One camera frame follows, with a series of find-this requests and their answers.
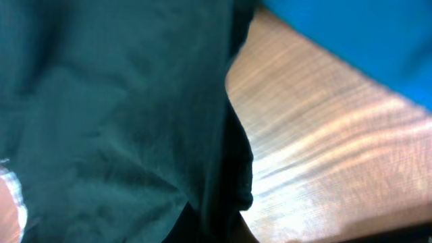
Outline black shorts garment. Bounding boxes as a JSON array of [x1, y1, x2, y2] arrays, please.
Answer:
[[1, 0, 257, 242]]

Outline dark blue garment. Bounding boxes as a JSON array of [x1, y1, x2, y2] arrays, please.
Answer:
[[263, 0, 431, 109]]

